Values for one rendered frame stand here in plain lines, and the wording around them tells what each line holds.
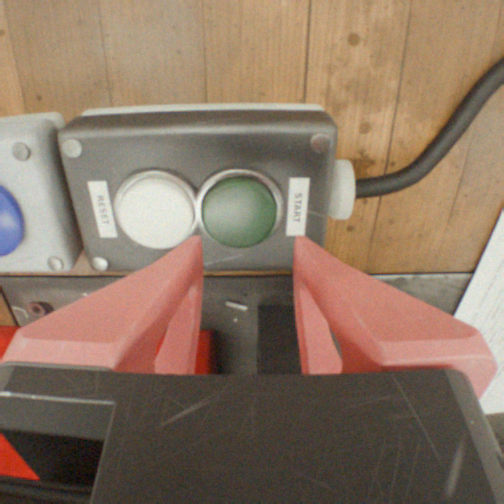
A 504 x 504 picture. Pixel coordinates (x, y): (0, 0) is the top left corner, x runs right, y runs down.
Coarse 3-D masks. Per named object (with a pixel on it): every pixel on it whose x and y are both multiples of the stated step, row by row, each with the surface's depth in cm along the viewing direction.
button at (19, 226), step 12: (0, 192) 14; (0, 204) 14; (12, 204) 15; (0, 216) 15; (12, 216) 15; (0, 228) 15; (12, 228) 15; (24, 228) 16; (0, 240) 15; (12, 240) 16; (0, 252) 16
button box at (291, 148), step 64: (64, 128) 14; (128, 128) 14; (192, 128) 14; (256, 128) 14; (320, 128) 14; (448, 128) 16; (192, 192) 15; (320, 192) 15; (384, 192) 17; (128, 256) 17; (256, 256) 17
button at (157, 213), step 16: (128, 192) 14; (144, 192) 14; (160, 192) 14; (176, 192) 14; (128, 208) 15; (144, 208) 15; (160, 208) 15; (176, 208) 15; (192, 208) 15; (128, 224) 15; (144, 224) 15; (160, 224) 15; (176, 224) 15; (192, 224) 15; (144, 240) 15; (160, 240) 16; (176, 240) 16
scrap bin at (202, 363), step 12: (0, 336) 23; (12, 336) 23; (204, 336) 23; (0, 348) 22; (156, 348) 23; (204, 348) 23; (0, 360) 21; (204, 360) 22; (216, 360) 25; (204, 372) 21; (216, 372) 24; (0, 444) 28; (0, 456) 27; (12, 456) 27; (0, 468) 26; (12, 468) 26; (24, 468) 27
